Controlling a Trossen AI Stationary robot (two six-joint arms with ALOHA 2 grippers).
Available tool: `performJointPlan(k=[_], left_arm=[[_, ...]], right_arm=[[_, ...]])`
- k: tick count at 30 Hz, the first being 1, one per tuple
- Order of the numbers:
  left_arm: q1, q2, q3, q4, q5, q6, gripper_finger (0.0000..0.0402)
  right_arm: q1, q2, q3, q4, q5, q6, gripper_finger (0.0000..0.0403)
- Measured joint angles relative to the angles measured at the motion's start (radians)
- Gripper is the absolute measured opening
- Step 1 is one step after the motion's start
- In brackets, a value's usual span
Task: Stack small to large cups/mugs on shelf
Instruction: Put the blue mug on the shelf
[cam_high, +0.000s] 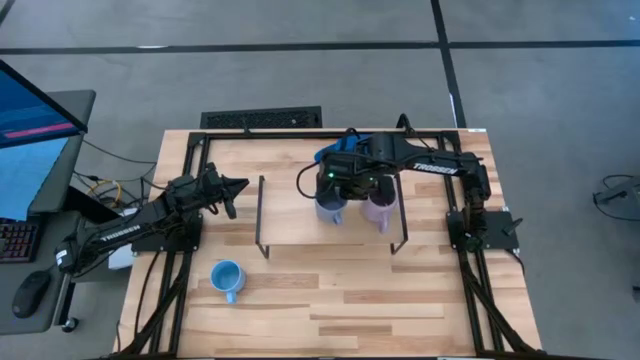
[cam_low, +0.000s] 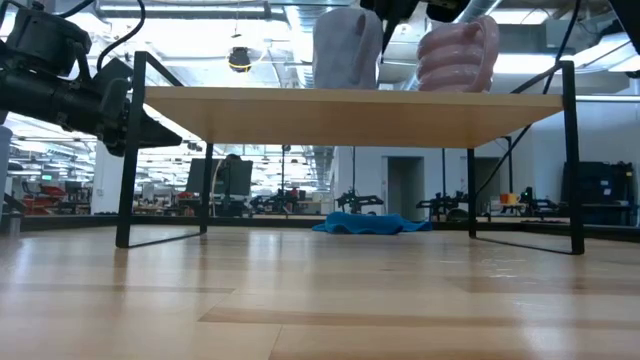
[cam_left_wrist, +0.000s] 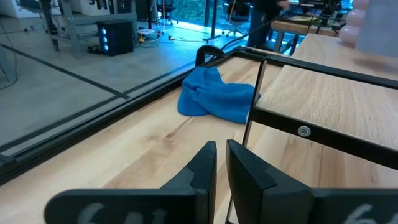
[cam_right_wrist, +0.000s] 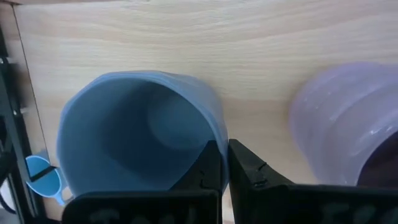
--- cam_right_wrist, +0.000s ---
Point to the blue-grey mug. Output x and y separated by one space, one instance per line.
124 124

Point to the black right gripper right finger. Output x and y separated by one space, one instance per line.
264 199

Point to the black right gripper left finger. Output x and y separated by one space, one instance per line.
199 202

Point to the pink ribbed mug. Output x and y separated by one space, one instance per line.
335 118

